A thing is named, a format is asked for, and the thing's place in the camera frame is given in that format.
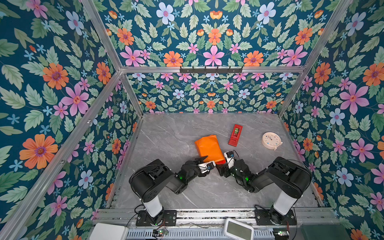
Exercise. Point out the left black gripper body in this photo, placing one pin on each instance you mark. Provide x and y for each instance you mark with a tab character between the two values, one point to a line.
197	173

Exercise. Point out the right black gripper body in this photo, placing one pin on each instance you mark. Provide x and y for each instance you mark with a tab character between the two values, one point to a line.
233	173

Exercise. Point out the yellow orange wrapping paper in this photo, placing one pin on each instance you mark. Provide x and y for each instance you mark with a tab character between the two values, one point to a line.
209	149

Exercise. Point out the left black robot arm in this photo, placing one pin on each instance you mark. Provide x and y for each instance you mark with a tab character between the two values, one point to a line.
148	181

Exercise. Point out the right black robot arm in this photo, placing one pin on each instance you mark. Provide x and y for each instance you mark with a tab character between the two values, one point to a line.
290	176

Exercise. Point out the white box device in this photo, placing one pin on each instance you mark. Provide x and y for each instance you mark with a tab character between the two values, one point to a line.
103	231

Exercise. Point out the red tape dispenser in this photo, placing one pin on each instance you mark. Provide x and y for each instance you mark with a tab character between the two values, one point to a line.
235	135

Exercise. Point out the pink round alarm clock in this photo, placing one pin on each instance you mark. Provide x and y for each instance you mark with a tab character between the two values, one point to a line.
271	141

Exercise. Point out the white timer display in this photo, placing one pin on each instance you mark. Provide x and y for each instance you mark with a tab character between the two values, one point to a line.
237	230

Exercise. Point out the green mat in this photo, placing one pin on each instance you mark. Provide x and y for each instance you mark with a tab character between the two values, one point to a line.
324	232

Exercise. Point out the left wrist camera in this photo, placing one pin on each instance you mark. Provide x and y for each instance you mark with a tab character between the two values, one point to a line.
207	167

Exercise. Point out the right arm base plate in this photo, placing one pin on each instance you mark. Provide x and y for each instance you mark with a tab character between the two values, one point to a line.
261	216

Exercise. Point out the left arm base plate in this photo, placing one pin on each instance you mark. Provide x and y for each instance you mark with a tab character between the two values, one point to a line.
165	217

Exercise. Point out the black hook rail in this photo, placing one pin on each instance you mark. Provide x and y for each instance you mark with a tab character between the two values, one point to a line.
211	70

